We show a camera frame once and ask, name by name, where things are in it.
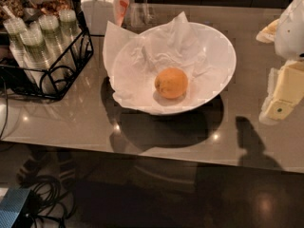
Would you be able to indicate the glass jar with granola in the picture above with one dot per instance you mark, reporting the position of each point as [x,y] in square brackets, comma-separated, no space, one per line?
[15,6]

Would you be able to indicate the stack of clear cups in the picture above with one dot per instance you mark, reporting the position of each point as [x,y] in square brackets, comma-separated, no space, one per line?
[70,29]
[37,58]
[56,44]
[13,27]

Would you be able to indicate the orange white packet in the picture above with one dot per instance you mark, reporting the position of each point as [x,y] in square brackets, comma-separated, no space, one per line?
[120,7]

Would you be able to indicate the white crumpled paper liner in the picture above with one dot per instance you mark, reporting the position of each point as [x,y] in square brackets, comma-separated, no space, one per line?
[139,64]

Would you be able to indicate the white lidded jar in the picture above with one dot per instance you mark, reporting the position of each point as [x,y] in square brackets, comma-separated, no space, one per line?
[97,13]

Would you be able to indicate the white bowl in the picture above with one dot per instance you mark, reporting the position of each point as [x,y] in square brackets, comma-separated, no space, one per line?
[209,57]

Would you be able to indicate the black wire basket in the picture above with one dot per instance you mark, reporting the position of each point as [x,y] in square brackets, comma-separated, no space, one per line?
[14,77]

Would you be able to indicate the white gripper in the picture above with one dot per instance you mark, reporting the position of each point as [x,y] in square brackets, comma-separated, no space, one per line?
[291,35]

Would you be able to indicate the orange fruit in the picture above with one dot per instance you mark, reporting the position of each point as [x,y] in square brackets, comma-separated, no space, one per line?
[171,83]

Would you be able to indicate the blue grey box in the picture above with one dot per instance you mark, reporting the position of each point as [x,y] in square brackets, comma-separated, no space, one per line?
[12,207]

